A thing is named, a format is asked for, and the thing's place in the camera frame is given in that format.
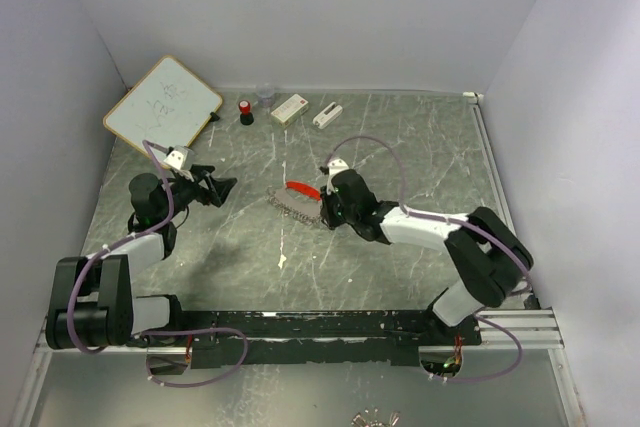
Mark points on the clear plastic cup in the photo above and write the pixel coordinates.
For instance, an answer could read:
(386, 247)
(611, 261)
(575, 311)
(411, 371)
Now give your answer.
(265, 95)

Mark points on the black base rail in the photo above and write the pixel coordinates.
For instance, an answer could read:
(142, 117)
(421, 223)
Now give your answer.
(393, 336)

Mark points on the small metal parts pile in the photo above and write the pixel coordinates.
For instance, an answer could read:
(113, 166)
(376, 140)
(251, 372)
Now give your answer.
(374, 418)

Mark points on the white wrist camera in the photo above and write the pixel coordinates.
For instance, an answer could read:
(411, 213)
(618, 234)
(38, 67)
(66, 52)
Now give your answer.
(180, 160)
(334, 167)

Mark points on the aluminium frame rail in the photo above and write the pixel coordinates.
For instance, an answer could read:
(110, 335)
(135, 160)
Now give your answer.
(535, 329)

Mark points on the white cardboard box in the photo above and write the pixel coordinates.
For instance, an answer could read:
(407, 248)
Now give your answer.
(290, 110)

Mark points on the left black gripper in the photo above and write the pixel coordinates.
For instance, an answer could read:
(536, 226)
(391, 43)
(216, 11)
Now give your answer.
(222, 186)

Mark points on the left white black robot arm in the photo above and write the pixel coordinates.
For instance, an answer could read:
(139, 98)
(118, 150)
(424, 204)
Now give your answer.
(91, 304)

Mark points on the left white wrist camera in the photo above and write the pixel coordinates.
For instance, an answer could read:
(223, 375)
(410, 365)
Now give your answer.
(180, 160)

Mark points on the red carabiner keyring with keys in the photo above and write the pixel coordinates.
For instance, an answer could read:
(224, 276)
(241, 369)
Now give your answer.
(298, 200)

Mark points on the white rectangular device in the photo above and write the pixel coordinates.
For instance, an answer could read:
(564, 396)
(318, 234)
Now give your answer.
(327, 115)

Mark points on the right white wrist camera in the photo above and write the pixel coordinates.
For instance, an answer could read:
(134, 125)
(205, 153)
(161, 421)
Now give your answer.
(334, 167)

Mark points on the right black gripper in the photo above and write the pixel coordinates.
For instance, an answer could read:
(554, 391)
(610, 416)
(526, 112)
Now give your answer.
(330, 220)

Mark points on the red black stamp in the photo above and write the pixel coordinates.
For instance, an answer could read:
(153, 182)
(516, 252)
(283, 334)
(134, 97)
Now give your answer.
(246, 115)

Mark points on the small whiteboard wooden frame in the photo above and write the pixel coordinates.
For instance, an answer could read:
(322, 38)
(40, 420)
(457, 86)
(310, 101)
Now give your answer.
(169, 106)

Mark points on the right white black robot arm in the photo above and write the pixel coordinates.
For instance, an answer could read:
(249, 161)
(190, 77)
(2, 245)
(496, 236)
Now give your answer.
(489, 259)

